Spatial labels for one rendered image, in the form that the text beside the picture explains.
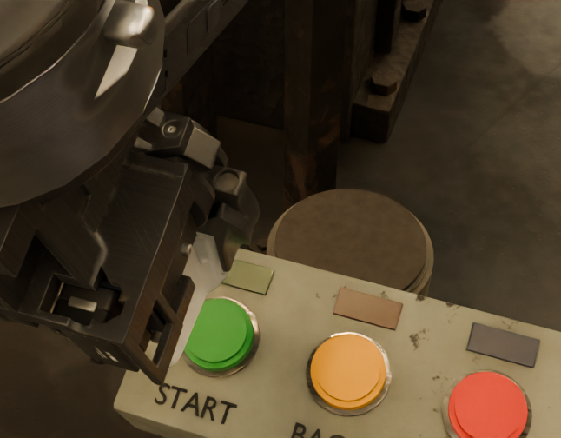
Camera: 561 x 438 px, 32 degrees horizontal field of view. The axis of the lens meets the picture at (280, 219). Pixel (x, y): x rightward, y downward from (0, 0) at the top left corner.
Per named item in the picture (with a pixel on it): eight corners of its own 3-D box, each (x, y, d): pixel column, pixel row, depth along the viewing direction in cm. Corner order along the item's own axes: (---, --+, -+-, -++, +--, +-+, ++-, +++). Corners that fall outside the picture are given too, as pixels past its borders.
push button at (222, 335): (199, 299, 56) (194, 288, 55) (265, 317, 55) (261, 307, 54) (175, 364, 55) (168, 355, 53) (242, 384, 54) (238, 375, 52)
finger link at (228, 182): (155, 260, 41) (95, 168, 33) (168, 222, 42) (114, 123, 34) (260, 286, 40) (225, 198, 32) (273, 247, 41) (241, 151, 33)
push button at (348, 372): (324, 333, 55) (322, 323, 53) (394, 353, 54) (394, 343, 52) (303, 401, 53) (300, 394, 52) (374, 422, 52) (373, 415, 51)
